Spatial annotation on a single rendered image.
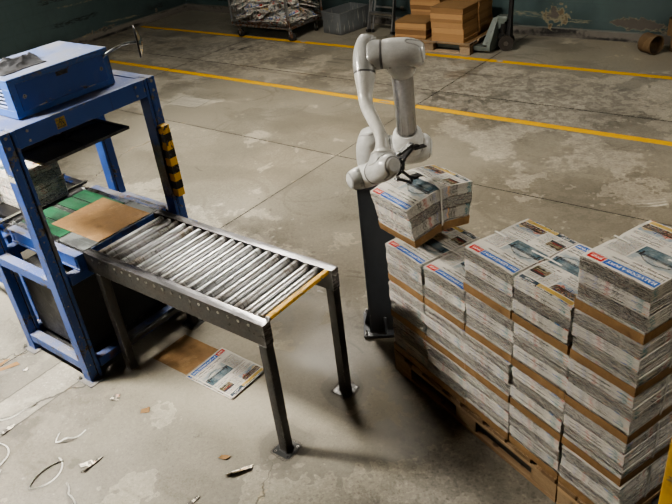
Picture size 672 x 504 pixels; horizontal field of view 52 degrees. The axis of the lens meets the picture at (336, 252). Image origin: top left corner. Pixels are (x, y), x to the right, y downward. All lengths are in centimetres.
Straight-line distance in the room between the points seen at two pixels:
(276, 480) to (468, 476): 91
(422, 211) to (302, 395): 128
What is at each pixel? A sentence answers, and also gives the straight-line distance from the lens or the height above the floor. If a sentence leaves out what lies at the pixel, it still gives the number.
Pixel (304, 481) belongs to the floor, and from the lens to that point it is 348.
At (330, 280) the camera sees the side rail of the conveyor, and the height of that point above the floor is 74.
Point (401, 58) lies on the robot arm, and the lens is 322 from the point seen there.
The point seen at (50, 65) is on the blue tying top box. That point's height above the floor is 175.
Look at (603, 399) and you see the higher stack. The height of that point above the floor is 74.
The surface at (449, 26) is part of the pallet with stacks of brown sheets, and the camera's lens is 937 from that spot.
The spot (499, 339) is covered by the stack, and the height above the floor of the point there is 69.
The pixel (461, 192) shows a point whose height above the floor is 109.
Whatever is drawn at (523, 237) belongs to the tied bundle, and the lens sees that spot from 307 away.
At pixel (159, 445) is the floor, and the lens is 385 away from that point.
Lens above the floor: 262
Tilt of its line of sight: 31 degrees down
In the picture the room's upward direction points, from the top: 7 degrees counter-clockwise
